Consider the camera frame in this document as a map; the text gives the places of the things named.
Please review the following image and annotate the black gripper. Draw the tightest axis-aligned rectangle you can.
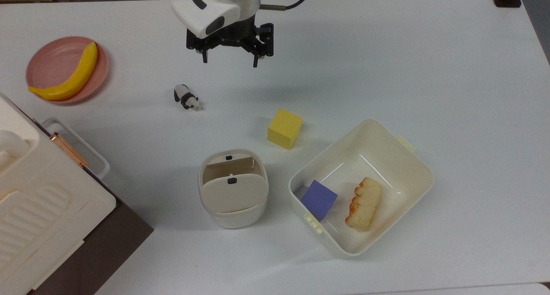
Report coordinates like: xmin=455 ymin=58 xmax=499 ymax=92
xmin=186 ymin=18 xmax=275 ymax=68

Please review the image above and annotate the white trash can lid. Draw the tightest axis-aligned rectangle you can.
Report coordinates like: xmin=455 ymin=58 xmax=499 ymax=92
xmin=201 ymin=173 xmax=269 ymax=214

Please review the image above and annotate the white trash can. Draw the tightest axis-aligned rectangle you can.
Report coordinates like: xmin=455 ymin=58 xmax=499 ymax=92
xmin=198 ymin=149 xmax=270 ymax=229

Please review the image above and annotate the panda toy figure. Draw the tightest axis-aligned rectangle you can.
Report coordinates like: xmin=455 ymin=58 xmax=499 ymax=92
xmin=174 ymin=84 xmax=203 ymax=111

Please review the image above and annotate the yellow cube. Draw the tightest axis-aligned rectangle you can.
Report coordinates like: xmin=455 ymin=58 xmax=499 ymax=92
xmin=267 ymin=109 xmax=303 ymax=150

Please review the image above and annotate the yellow banana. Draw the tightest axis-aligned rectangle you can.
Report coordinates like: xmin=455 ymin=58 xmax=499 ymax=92
xmin=28 ymin=42 xmax=98 ymax=101

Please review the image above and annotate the clear plastic tray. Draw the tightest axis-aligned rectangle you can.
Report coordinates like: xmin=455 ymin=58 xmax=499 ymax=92
xmin=41 ymin=117 xmax=110 ymax=180

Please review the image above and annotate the pink plate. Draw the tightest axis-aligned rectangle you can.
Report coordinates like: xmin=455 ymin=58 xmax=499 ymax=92
xmin=26 ymin=37 xmax=109 ymax=104

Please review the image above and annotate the purple cube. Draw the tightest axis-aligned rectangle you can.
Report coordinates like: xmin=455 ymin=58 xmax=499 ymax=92
xmin=301 ymin=180 xmax=339 ymax=222

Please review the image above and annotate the white plastic bin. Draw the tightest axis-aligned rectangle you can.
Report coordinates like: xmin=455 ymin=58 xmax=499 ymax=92
xmin=288 ymin=119 xmax=434 ymax=259

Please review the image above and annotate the toy bread loaf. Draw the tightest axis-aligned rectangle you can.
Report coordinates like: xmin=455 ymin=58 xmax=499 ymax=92
xmin=345 ymin=177 xmax=383 ymax=232

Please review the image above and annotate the brown base board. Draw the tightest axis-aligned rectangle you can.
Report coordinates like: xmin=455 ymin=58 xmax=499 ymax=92
xmin=27 ymin=114 xmax=154 ymax=295

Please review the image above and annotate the white appliance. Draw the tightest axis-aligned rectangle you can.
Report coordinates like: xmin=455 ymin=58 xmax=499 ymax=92
xmin=0 ymin=92 xmax=117 ymax=295

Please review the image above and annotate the copper handle bar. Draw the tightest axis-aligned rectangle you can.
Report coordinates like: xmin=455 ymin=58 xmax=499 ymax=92
xmin=49 ymin=132 xmax=89 ymax=169

